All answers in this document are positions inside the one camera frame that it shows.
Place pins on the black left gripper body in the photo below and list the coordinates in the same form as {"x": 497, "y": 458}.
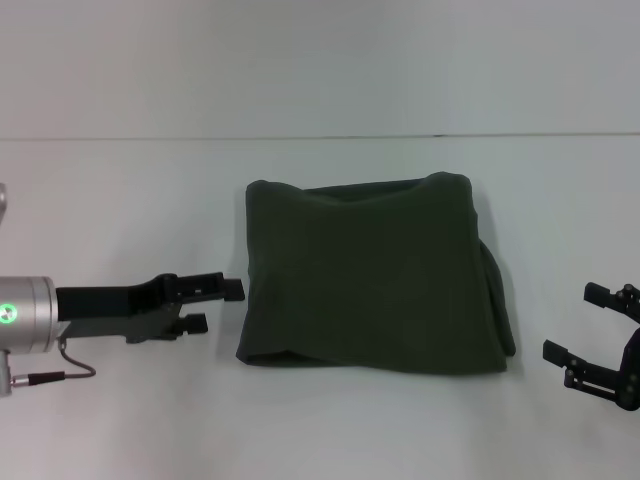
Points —
{"x": 115, "y": 305}

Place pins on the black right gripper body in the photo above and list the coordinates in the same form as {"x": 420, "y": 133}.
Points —
{"x": 632, "y": 370}

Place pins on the dark green t-shirt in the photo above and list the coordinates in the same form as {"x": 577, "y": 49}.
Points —
{"x": 370, "y": 275}

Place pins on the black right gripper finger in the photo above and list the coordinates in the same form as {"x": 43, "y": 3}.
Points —
{"x": 610, "y": 297}
{"x": 590, "y": 372}

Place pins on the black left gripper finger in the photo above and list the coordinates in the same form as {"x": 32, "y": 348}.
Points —
{"x": 210, "y": 287}
{"x": 192, "y": 324}

